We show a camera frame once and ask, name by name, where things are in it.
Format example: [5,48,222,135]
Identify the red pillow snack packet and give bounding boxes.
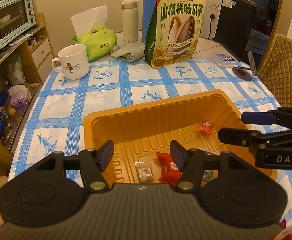
[156,152,182,188]

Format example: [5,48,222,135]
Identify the mint toaster oven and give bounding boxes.
[0,0,36,50]

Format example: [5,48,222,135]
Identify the phone stand with round base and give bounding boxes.
[232,51,257,81]

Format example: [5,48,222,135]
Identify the grey mixed nuts packet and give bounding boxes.
[194,148,219,187]

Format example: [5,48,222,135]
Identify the orange plastic tray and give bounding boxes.
[83,89,278,189]

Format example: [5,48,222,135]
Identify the small red candy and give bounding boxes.
[196,120,213,134]

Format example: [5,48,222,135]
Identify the purple tissue box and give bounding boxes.
[8,85,31,108]

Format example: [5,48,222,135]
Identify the right quilted chair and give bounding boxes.
[258,34,292,107]

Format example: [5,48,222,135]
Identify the white cartoon mug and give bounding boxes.
[51,44,89,80]

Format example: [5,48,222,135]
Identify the white insulated bottle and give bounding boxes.
[121,0,139,42]

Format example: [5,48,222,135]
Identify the sunflower seed bag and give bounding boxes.
[144,0,206,68]

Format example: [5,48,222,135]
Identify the blue checked tablecloth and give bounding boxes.
[8,58,292,228]

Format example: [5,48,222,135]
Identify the small clear nougat packet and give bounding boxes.
[134,161,154,183]

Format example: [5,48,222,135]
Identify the black white appliance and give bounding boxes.
[200,0,257,59]

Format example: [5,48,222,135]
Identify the grey folded cloth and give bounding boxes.
[110,41,145,63]

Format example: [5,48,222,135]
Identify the wooden shelf cabinet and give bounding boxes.
[0,13,54,151]

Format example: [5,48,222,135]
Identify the green tissue pack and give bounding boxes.
[70,5,117,62]

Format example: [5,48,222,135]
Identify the small clear blue box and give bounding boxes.
[214,54,236,68]

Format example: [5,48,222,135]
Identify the blue thermos jug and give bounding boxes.
[141,0,180,45]

